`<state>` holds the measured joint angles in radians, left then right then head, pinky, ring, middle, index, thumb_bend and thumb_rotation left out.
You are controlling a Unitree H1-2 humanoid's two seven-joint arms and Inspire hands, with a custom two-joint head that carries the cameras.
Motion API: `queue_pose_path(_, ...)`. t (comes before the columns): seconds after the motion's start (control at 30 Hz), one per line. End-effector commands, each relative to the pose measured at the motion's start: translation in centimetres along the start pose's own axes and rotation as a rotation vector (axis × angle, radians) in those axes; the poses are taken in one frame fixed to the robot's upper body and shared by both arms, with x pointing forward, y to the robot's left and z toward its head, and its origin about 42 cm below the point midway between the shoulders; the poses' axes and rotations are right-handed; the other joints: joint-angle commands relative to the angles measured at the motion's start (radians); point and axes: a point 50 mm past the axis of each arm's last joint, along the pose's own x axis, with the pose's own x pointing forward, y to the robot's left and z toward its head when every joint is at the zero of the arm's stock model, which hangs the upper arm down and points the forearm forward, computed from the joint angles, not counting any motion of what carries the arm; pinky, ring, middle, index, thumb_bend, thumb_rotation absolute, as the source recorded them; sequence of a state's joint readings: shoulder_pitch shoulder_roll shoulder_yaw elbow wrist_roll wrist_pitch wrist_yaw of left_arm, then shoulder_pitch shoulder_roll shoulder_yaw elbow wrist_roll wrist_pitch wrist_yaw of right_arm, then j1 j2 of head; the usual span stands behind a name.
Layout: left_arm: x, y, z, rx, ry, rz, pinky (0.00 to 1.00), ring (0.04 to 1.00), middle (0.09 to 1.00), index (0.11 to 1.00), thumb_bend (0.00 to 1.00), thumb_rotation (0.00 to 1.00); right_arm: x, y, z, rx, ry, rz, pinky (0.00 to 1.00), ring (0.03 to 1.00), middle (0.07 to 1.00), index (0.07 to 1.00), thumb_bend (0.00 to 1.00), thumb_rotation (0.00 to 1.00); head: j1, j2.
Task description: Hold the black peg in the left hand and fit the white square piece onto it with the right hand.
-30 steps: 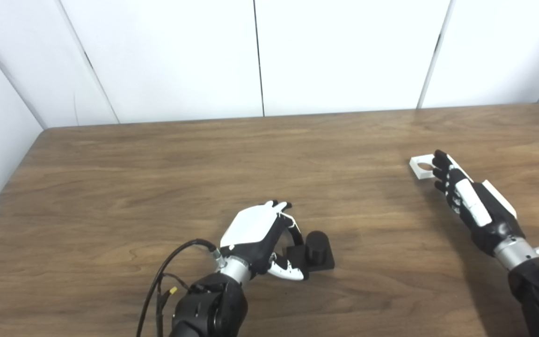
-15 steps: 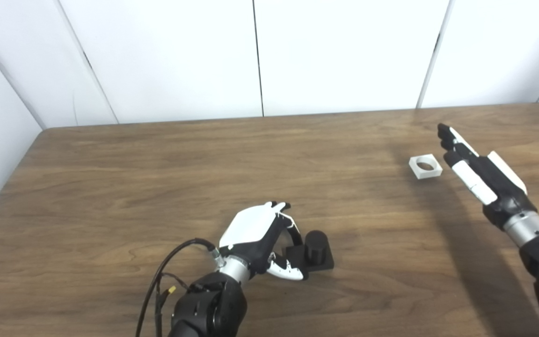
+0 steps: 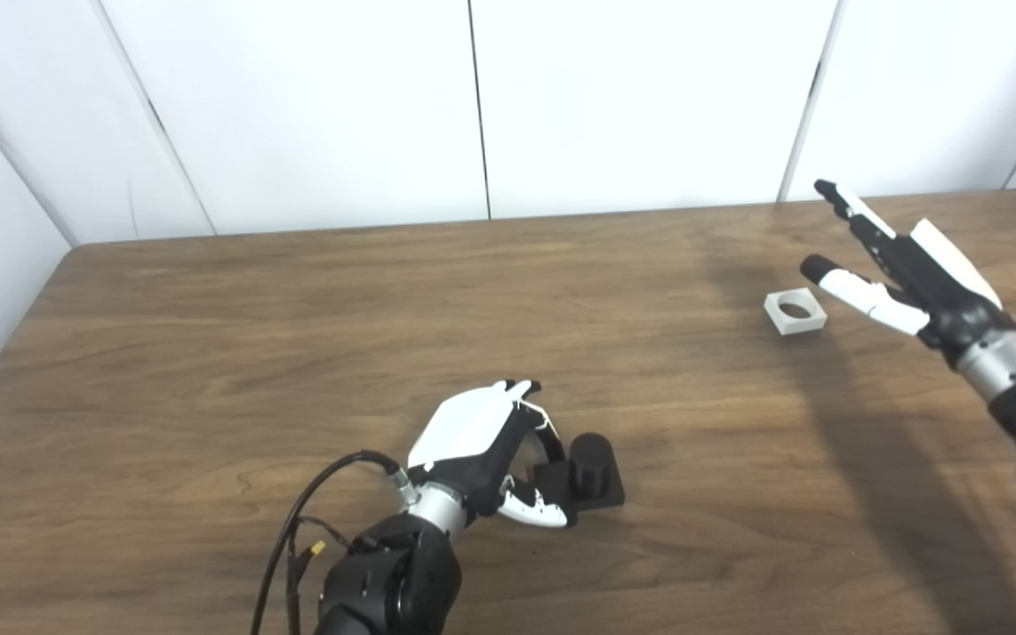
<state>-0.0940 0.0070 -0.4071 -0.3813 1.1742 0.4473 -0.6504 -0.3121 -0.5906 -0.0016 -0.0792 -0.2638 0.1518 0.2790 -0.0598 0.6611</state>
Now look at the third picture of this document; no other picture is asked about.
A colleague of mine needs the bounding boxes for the black and white right hand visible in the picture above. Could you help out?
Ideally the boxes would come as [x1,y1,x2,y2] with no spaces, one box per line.
[800,179,1016,370]

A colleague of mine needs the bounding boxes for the thin wire with yellow connector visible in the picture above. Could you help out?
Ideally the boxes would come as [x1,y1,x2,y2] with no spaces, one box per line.
[286,516,352,635]

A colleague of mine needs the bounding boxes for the black peg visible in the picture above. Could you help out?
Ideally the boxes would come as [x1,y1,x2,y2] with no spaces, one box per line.
[533,432,626,514]

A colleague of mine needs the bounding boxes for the black and white left hand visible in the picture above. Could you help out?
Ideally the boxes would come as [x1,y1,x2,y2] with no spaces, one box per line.
[407,379,578,530]

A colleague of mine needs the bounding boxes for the white square piece with hole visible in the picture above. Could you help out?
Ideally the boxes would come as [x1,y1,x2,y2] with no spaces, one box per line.
[764,288,828,337]

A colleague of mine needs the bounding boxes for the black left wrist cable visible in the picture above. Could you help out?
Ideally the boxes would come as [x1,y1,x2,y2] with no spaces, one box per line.
[250,451,407,635]

